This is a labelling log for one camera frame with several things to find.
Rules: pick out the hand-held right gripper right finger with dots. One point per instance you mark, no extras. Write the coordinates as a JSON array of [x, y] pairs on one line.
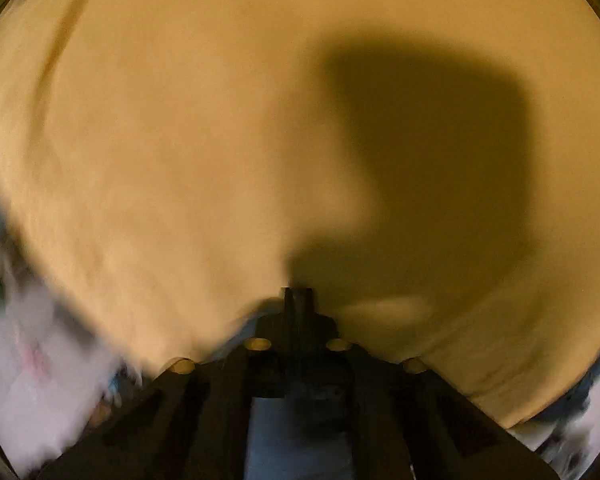
[[390, 410]]

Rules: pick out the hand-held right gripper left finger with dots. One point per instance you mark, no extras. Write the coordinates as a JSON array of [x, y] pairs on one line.
[[215, 410]]

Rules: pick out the blue jeans pants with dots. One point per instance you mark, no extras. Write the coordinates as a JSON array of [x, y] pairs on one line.
[[295, 450]]

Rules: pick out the bed with yellow sheet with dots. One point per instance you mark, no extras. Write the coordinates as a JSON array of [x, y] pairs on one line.
[[180, 160]]

